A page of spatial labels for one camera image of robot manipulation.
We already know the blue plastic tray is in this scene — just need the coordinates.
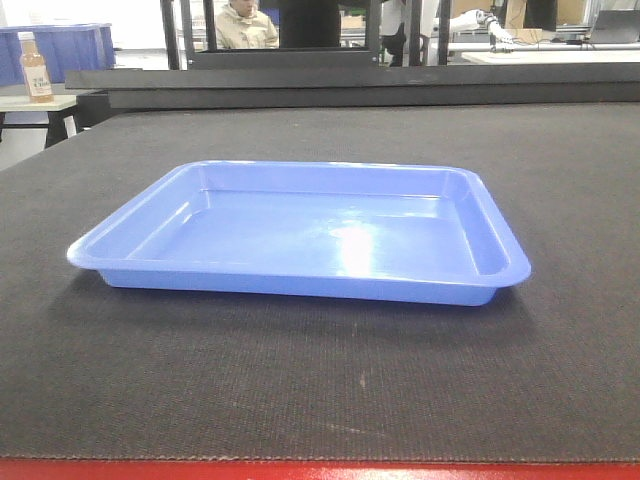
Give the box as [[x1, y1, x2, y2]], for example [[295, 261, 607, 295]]
[[67, 161, 532, 306]]

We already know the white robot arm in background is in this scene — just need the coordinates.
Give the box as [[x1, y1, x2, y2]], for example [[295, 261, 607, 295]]
[[448, 9, 515, 51]]

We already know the seated person in beige jacket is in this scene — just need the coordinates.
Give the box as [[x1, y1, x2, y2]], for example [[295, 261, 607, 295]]
[[214, 0, 279, 50]]

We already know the dark grey table mat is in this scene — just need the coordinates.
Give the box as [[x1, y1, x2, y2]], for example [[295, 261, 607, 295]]
[[1, 103, 639, 462]]

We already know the white background workbench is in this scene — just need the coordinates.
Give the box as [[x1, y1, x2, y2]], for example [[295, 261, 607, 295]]
[[461, 50, 639, 65]]

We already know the large blue storage crate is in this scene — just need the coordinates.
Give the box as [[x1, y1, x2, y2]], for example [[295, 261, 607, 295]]
[[1, 23, 115, 86]]

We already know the white side table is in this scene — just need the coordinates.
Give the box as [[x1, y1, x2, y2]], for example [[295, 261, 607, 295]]
[[1, 85, 78, 148]]

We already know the orange drink bottle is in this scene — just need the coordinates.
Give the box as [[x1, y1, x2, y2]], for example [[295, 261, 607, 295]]
[[18, 31, 54, 103]]

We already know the black metal frame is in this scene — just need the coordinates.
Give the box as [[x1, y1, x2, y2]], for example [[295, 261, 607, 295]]
[[66, 1, 639, 110]]

